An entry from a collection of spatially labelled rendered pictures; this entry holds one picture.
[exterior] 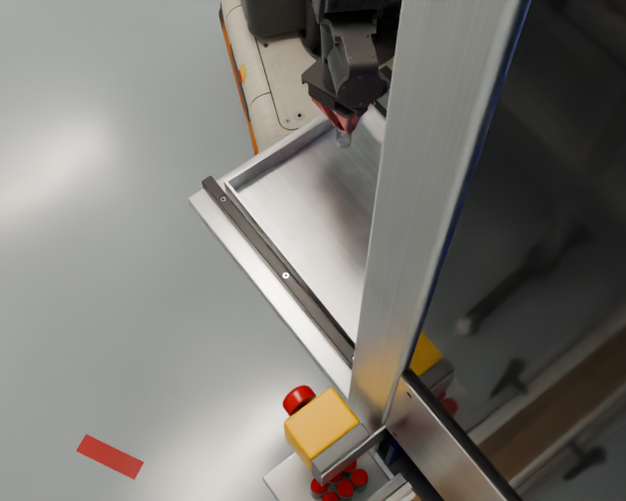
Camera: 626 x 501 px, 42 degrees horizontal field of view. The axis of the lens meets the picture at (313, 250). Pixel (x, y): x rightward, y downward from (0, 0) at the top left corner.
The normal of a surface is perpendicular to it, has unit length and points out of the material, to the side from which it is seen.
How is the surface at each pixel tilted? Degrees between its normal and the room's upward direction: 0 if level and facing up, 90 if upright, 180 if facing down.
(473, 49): 90
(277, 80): 0
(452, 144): 90
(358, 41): 5
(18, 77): 0
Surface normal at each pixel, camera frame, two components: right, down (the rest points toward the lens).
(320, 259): 0.00, -0.44
